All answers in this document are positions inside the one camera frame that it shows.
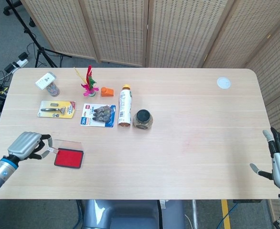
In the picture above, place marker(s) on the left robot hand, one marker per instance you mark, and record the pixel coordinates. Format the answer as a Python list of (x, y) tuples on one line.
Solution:
[(24, 144)]

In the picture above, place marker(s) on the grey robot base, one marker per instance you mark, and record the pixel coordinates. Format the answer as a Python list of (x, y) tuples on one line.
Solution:
[(130, 214)]

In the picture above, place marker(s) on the red ink pad clear lid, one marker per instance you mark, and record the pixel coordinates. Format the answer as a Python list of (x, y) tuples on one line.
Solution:
[(69, 157)]

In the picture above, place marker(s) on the yellow razor blister pack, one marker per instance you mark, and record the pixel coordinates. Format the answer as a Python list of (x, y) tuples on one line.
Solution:
[(56, 109)]

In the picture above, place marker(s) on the clear canister with white card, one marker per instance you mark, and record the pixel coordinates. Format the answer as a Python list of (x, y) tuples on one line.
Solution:
[(52, 89)]

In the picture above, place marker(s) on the blue correction tape pack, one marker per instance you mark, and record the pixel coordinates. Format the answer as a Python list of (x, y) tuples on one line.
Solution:
[(98, 115)]

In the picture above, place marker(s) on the white power strip with plugs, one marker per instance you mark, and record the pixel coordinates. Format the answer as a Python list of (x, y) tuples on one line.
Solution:
[(21, 63)]

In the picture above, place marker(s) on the colourful feather shuttlecock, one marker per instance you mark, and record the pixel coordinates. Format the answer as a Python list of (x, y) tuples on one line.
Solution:
[(90, 91)]

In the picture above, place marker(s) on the black tripod stand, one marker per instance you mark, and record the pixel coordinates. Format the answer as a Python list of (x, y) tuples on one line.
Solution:
[(40, 51)]

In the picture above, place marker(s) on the orange plastic block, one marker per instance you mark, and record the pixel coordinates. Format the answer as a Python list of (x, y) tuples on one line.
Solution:
[(107, 92)]

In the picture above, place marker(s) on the metal table leg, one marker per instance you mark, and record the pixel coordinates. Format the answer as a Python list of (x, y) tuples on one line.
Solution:
[(194, 212)]

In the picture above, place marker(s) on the white round table grommet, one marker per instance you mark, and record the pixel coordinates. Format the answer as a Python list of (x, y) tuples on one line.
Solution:
[(224, 83)]

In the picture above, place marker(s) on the white bottle orange cap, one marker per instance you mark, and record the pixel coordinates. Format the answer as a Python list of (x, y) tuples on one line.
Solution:
[(125, 107)]

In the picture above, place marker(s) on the glass jar black lid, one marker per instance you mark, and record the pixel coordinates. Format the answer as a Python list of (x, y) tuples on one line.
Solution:
[(143, 118)]

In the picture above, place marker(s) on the black office chair base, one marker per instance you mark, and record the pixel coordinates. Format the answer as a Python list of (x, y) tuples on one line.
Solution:
[(7, 10)]

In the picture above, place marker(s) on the woven wooden folding screen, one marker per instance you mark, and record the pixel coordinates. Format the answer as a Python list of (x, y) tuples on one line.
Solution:
[(178, 28)]

